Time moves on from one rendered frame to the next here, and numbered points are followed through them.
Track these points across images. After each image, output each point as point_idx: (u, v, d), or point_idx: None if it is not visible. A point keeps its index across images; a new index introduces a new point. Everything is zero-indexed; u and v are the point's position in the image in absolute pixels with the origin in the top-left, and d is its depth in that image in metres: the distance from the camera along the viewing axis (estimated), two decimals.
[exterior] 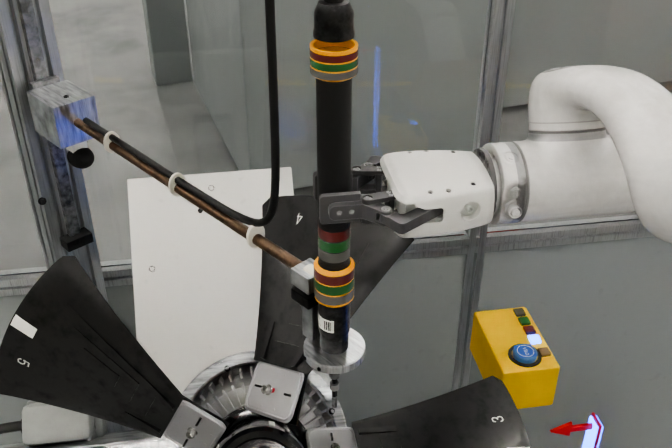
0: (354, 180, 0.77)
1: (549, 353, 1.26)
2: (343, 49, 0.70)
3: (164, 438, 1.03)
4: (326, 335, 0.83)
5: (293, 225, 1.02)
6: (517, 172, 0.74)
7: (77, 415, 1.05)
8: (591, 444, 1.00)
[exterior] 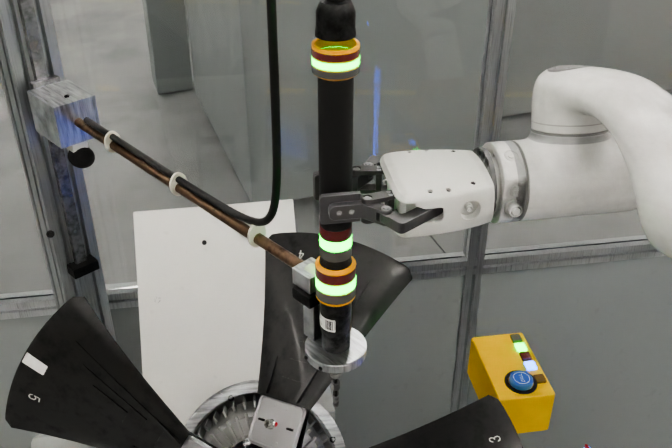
0: (354, 180, 0.77)
1: (545, 380, 1.30)
2: (345, 48, 0.70)
3: None
4: (328, 334, 0.83)
5: None
6: (517, 171, 0.74)
7: (85, 445, 1.08)
8: None
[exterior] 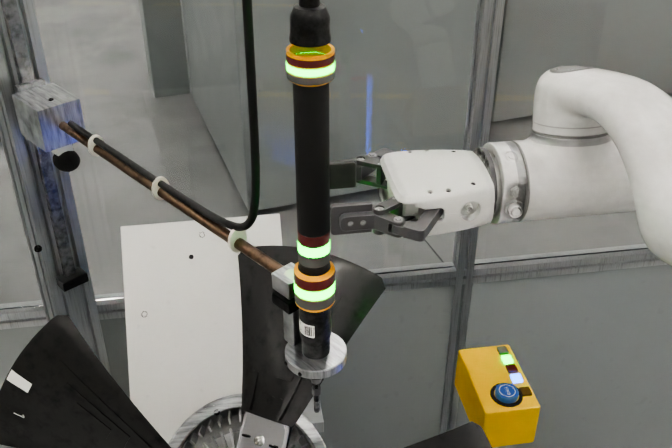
0: (358, 170, 0.79)
1: (530, 393, 1.30)
2: (320, 54, 0.69)
3: None
4: (307, 340, 0.83)
5: None
6: (517, 171, 0.74)
7: None
8: None
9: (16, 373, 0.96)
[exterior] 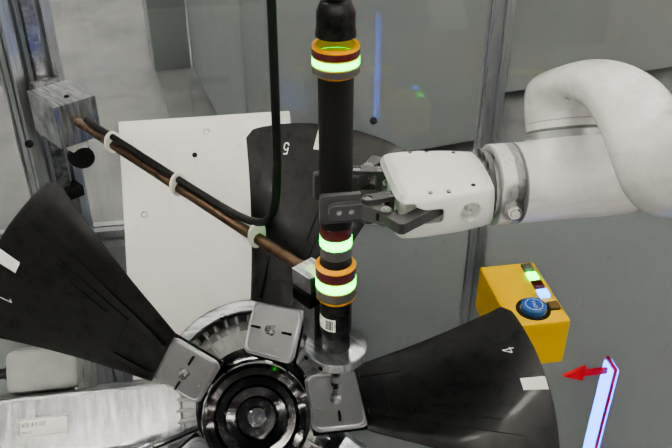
0: (354, 180, 0.77)
1: (559, 307, 1.21)
2: (345, 48, 0.70)
3: (156, 385, 0.98)
4: (328, 335, 0.83)
5: (498, 347, 0.95)
6: (517, 173, 0.74)
7: (64, 361, 1.00)
8: (606, 390, 0.95)
9: (2, 250, 0.87)
